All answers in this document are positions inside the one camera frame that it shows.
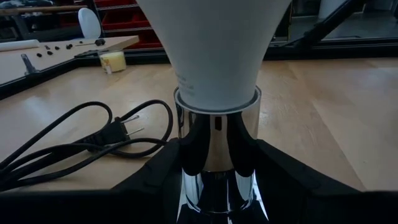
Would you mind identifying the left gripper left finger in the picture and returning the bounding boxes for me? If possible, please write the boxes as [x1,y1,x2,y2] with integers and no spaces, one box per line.
[111,139,184,224]

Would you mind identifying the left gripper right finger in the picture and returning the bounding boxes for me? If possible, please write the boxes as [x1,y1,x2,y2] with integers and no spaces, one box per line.
[256,139,361,224]

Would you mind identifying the beige wooden desk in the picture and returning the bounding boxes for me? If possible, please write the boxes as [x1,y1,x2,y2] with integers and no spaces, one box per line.
[0,35,140,86]

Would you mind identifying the chrome lamp socket base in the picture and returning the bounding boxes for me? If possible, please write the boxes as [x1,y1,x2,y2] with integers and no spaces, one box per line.
[173,86,270,224]

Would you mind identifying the white tube stand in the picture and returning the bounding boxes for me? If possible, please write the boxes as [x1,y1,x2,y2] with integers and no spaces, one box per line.
[0,39,40,52]

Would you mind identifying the red storage bin shelf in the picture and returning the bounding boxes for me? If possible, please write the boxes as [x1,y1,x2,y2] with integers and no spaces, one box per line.
[93,0,165,50]

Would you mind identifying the white lightbulb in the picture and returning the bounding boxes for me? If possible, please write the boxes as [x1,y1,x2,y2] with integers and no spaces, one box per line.
[136,0,292,112]

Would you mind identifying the black desk clamp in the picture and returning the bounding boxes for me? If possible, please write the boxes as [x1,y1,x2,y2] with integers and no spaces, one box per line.
[21,53,40,75]

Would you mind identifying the black lamp power cord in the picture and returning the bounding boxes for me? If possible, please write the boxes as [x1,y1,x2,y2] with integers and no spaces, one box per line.
[0,99,174,192]

